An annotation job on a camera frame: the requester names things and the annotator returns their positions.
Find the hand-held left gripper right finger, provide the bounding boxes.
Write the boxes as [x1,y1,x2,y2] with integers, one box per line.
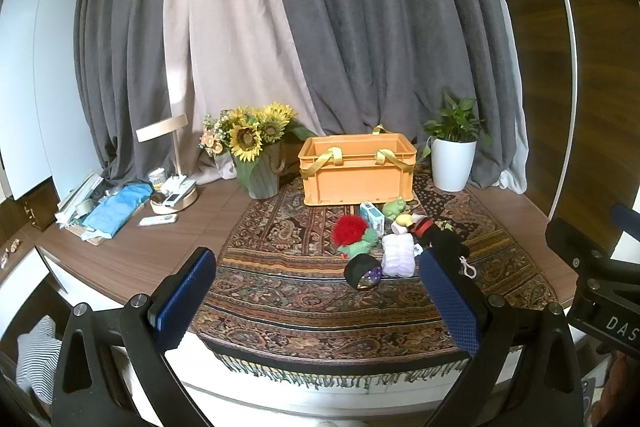
[419,247,586,427]

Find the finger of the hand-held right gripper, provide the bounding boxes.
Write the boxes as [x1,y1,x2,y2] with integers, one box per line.
[545,218,640,290]
[611,203,640,233]

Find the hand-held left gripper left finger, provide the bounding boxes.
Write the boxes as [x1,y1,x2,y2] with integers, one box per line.
[51,247,217,427]

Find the lavender soft foam toy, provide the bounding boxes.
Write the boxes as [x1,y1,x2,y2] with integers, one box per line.
[381,234,417,278]

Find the dark glitter ball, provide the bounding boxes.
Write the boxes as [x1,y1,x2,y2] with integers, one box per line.
[344,254,384,290]

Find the red and green plush toy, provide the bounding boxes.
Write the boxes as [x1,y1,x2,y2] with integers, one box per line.
[331,215,379,255]

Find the orange plastic crate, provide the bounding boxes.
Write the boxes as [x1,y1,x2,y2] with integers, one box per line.
[298,133,417,206]

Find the green frog toy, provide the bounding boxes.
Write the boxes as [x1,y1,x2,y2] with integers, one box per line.
[382,197,407,220]

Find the blue cloth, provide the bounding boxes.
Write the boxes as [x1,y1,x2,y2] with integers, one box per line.
[82,183,153,240]

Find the patterned fringed tablecloth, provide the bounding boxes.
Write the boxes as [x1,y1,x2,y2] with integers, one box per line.
[187,167,561,395]

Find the blue tissue pack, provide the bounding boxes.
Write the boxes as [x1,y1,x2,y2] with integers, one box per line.
[359,202,386,230]

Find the green ribbed vase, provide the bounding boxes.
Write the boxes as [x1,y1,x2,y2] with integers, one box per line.
[232,144,283,200]

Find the striped cloth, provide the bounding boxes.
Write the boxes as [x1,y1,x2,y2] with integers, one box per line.
[15,316,63,405]

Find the peach artificial flowers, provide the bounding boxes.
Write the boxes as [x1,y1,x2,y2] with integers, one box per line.
[200,116,231,156]

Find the green potted plant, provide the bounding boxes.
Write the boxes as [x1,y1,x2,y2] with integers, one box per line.
[422,90,493,146]

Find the brown woven bag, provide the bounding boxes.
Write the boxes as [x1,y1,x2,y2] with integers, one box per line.
[272,142,303,178]

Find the sunflower bouquet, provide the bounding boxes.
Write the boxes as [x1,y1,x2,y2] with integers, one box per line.
[220,103,321,162]

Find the grey curtain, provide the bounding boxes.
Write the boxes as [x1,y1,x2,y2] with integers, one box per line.
[74,0,197,182]
[262,0,531,195]

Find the white cabinet door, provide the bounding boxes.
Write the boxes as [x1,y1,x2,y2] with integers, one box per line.
[0,0,103,200]

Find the beige curtain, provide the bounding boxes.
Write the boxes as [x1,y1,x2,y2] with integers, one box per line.
[162,0,326,185]

